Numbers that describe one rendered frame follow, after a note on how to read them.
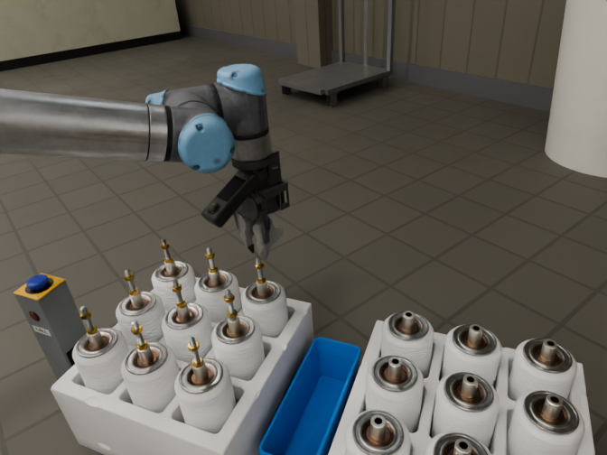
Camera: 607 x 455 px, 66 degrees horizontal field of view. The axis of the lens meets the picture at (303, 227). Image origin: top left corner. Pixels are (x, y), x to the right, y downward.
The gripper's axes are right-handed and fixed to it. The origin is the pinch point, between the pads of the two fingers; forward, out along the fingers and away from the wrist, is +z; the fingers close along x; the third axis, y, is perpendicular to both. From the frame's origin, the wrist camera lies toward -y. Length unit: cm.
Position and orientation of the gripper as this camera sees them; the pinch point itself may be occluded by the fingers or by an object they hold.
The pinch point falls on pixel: (255, 252)
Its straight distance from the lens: 93.4
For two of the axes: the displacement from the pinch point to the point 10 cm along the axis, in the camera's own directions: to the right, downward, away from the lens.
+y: 7.2, -4.0, 5.7
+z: 0.6, 8.5, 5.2
